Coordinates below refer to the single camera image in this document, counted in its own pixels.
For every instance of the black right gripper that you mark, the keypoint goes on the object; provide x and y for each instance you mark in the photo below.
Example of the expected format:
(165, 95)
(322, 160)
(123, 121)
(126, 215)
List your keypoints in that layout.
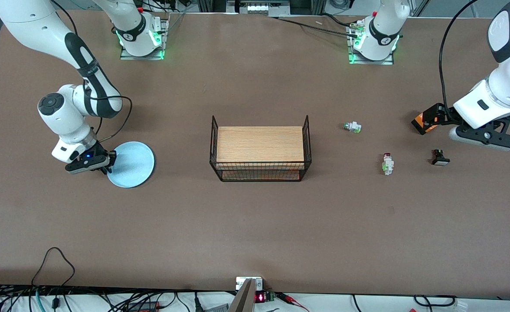
(100, 152)

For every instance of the grey metal camera post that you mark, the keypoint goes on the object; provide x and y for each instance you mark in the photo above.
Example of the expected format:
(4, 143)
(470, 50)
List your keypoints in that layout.
(244, 301)

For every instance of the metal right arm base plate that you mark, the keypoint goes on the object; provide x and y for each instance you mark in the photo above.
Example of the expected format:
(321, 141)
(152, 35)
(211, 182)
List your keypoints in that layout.
(151, 57)

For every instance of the orange button box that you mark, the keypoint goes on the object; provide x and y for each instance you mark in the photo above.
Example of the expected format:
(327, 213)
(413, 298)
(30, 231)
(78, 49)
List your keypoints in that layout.
(418, 123)

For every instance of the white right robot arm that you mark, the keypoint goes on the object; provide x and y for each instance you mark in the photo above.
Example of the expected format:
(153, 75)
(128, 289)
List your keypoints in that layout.
(64, 112)

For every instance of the red capped white button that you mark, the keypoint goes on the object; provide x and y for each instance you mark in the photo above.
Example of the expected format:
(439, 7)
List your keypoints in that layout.
(387, 165)

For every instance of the white power strip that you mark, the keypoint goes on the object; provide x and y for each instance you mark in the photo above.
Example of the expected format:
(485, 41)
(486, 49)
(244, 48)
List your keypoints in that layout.
(259, 8)

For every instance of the black button with white cap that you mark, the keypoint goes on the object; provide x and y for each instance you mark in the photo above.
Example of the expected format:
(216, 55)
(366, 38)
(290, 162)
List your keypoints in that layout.
(440, 160)

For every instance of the white mounting bracket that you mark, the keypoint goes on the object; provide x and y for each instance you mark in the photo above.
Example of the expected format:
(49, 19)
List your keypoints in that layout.
(240, 284)

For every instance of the red digit display module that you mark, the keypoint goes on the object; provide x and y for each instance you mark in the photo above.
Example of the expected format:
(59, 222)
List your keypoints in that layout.
(260, 297)

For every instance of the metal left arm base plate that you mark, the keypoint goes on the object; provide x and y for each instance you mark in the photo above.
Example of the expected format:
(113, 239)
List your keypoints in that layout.
(385, 62)

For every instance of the red clip lead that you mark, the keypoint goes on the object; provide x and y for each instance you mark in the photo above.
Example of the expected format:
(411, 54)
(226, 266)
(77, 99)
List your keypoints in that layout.
(287, 297)

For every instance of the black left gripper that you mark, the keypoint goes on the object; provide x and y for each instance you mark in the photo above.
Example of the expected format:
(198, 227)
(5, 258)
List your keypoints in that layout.
(446, 115)

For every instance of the black power adapter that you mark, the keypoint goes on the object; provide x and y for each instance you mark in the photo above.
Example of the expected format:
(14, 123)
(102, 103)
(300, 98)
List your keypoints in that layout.
(144, 306)

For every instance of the light blue plate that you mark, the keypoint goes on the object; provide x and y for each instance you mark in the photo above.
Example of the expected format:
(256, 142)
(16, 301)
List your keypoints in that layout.
(133, 164)

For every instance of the light wooden shelf board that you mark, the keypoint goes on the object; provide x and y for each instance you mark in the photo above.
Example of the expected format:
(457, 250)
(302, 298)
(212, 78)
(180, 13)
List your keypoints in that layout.
(259, 145)

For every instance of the green capped white button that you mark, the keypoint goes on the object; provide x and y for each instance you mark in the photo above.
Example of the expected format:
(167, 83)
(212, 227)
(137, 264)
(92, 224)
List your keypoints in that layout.
(354, 127)

